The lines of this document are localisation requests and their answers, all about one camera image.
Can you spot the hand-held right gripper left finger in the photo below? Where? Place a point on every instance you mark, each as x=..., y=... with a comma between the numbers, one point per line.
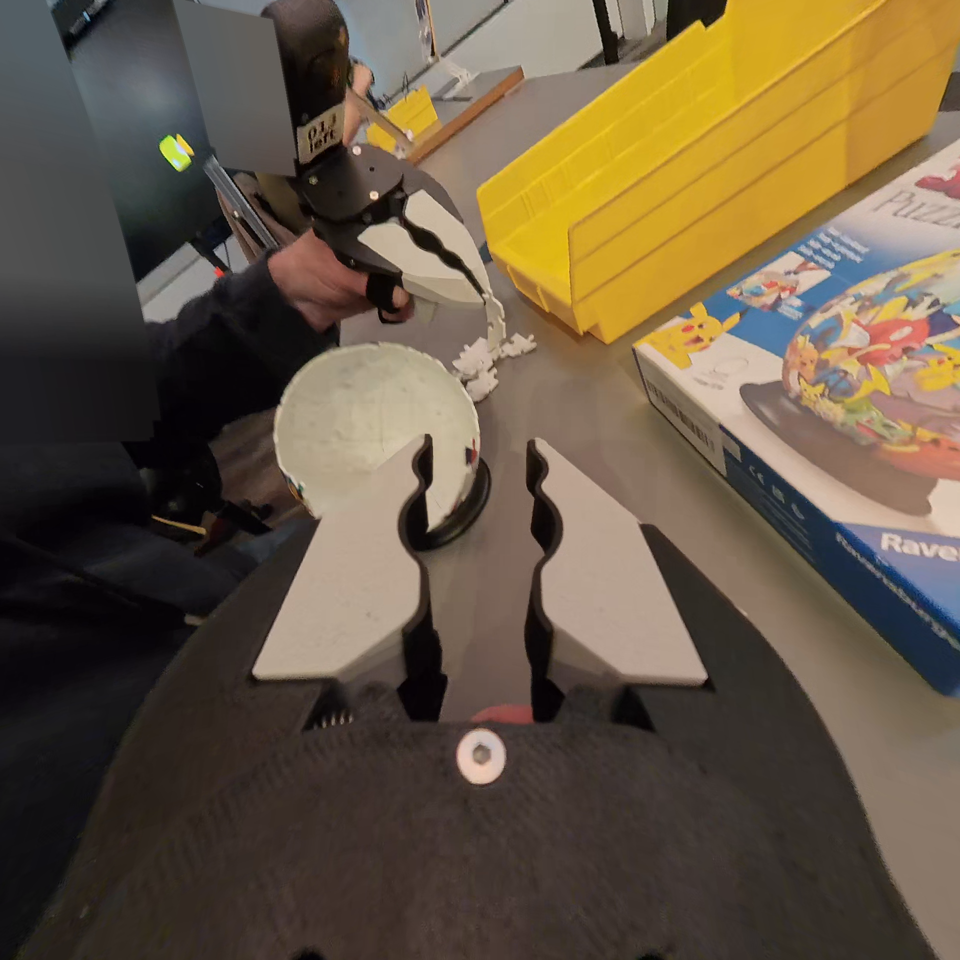
x=345, y=600

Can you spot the black round ball stand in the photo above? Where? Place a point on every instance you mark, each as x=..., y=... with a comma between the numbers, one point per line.
x=469, y=510

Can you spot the person's left hand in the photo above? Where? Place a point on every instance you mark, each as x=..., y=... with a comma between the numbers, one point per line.
x=315, y=285

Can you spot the blue white puzzle box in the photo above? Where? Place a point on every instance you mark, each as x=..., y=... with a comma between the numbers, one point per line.
x=825, y=465

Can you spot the yellow cardboard box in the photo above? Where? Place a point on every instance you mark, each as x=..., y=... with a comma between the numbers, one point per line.
x=712, y=165

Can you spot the person's left forearm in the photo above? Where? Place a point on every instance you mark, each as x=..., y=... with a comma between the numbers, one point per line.
x=217, y=352

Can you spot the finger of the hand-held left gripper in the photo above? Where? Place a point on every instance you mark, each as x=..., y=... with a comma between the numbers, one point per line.
x=450, y=232
x=416, y=270

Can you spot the white desk stand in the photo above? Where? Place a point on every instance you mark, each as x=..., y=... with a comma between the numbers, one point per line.
x=456, y=79

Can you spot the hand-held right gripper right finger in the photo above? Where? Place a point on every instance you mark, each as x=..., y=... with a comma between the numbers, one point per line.
x=615, y=607

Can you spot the colourful puzzle ball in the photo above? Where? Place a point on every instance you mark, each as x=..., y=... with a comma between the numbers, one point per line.
x=352, y=405

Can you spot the small yellow bin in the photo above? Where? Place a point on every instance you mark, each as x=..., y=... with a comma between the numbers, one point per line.
x=409, y=116

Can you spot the heap of white puzzle pieces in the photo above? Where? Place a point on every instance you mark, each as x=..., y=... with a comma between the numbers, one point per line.
x=480, y=367

